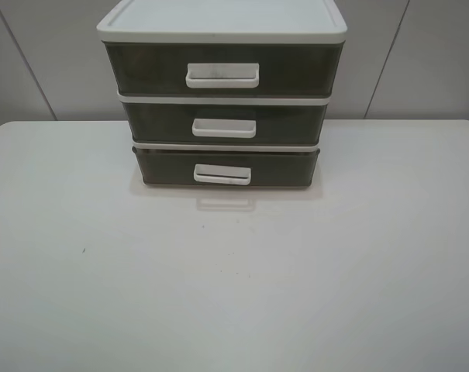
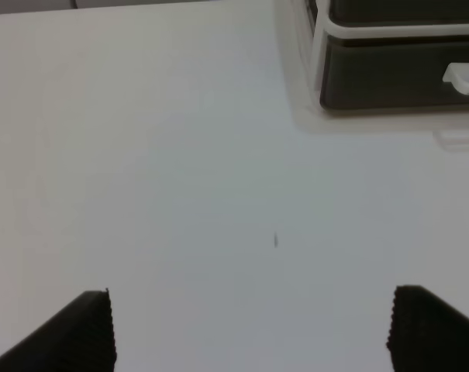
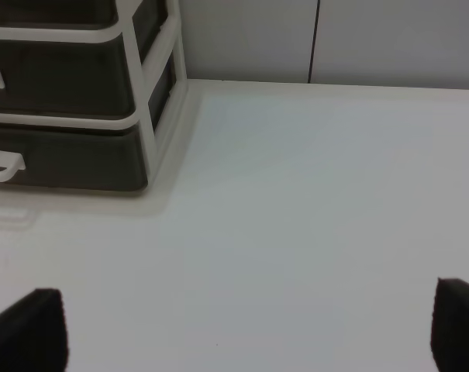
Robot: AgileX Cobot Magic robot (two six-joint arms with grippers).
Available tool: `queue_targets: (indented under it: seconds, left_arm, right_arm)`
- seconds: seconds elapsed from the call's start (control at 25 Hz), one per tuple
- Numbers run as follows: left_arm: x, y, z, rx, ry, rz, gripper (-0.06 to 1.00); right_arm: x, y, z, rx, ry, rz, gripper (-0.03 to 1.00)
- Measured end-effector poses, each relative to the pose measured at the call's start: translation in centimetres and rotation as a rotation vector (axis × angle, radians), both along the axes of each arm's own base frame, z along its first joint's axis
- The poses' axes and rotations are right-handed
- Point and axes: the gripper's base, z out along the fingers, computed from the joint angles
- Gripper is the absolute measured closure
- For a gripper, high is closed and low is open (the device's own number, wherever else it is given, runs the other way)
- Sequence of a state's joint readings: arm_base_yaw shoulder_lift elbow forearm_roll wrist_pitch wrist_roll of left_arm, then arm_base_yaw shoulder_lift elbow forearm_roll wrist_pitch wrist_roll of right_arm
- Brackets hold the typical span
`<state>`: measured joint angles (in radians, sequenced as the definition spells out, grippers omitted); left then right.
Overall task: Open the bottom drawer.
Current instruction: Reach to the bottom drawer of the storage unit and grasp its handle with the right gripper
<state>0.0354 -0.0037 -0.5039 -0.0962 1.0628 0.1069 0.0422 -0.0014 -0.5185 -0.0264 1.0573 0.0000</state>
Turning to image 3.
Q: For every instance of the dark middle drawer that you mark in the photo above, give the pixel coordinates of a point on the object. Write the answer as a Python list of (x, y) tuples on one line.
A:
[(74, 85)]

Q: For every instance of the dark drawer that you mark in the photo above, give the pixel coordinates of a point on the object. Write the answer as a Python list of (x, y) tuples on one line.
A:
[(79, 21), (74, 85), (90, 159)]

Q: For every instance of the dark top drawer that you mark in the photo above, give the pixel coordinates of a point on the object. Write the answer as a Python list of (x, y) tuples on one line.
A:
[(79, 21)]

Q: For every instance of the dark bottom drawer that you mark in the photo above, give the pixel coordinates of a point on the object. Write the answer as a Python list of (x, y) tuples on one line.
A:
[(90, 159)]

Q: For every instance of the white drawer cabinet frame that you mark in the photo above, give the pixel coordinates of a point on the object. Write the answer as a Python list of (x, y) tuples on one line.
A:
[(160, 84)]

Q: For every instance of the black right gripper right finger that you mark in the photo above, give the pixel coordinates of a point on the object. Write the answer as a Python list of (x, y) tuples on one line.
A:
[(450, 326)]

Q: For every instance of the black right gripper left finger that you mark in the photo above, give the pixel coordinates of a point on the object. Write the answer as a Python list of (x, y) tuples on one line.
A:
[(33, 333)]

